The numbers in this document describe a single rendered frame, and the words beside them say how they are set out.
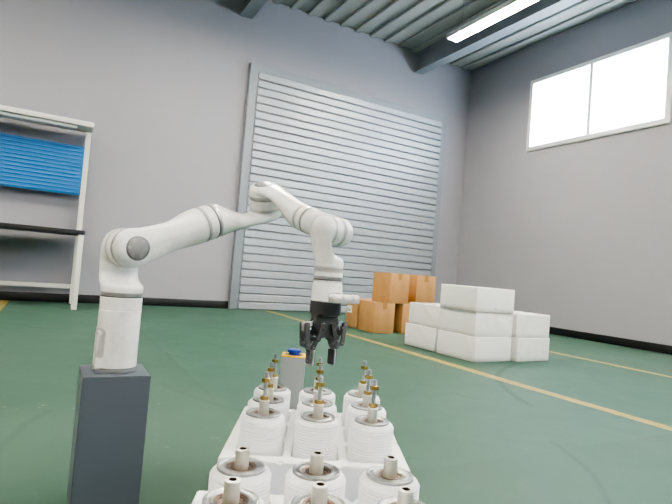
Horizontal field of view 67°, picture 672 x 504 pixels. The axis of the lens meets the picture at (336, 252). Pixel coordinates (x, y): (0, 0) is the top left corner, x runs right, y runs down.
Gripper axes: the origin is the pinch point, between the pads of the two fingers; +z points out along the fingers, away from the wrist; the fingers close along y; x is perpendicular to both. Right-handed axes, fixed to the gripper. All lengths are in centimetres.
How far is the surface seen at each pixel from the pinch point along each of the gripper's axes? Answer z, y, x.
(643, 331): 15, -545, -71
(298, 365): 6.6, -12.8, -22.8
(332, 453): 16.9, 7.1, 13.4
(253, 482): 11.0, 38.0, 27.5
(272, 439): 14.6, 17.2, 5.4
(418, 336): 26, -263, -163
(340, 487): 11.4, 27.4, 35.4
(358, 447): 14.9, 3.8, 17.6
